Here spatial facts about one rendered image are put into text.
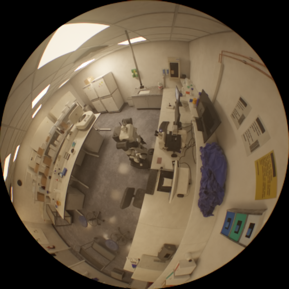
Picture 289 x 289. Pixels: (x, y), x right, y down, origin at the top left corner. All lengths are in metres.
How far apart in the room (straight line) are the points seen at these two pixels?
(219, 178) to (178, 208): 0.84
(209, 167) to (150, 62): 3.37
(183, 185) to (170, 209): 0.66
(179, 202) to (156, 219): 0.46
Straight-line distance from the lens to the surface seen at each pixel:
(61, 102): 5.03
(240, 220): 0.86
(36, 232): 6.68
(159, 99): 3.28
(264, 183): 0.82
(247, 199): 0.92
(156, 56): 3.42
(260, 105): 0.90
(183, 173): 0.97
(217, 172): 0.98
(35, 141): 4.65
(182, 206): 1.53
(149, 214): 1.54
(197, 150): 1.13
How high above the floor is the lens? 2.20
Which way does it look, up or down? 59 degrees down
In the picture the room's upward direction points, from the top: 21 degrees counter-clockwise
